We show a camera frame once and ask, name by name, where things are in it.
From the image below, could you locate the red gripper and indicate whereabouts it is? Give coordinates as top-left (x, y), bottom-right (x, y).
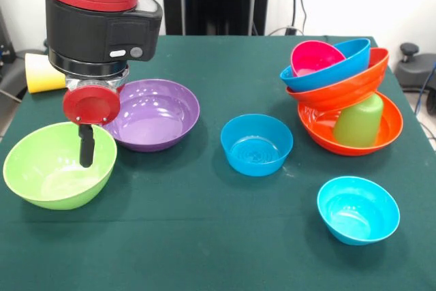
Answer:
top-left (63, 78), bottom-right (125, 168)

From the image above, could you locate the large green plastic bowl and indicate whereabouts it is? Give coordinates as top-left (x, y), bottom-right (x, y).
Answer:
top-left (3, 122), bottom-right (118, 211)

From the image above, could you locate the small dark blue bowl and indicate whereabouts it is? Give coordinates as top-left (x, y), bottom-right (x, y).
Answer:
top-left (220, 114), bottom-right (294, 177)

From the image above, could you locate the pink plastic bowl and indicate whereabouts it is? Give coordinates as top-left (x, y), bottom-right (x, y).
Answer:
top-left (291, 40), bottom-right (347, 78)

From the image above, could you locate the orange plastic bowl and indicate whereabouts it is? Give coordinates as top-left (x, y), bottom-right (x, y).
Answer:
top-left (286, 48), bottom-right (390, 112)
top-left (298, 92), bottom-right (403, 157)

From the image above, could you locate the green plastic cup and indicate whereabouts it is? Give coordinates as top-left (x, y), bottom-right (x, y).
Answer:
top-left (332, 92), bottom-right (385, 148)

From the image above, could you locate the large blue plastic bowl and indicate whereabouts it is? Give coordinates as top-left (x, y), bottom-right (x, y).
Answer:
top-left (280, 38), bottom-right (372, 93)

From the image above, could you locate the purple plastic bowl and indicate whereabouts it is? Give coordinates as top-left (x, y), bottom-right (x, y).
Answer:
top-left (104, 79), bottom-right (201, 153)

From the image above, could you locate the yellow plastic cup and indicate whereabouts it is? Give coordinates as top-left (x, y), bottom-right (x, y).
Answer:
top-left (25, 53), bottom-right (67, 94)

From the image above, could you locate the black equipment base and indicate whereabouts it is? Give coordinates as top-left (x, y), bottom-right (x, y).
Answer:
top-left (0, 8), bottom-right (48, 104)
top-left (395, 42), bottom-right (436, 116)

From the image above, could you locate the dark green tablecloth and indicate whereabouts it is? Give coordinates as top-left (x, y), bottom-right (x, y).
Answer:
top-left (0, 34), bottom-right (436, 291)

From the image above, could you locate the small cyan plastic bowl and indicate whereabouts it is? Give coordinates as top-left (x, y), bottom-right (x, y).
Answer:
top-left (317, 176), bottom-right (401, 246)

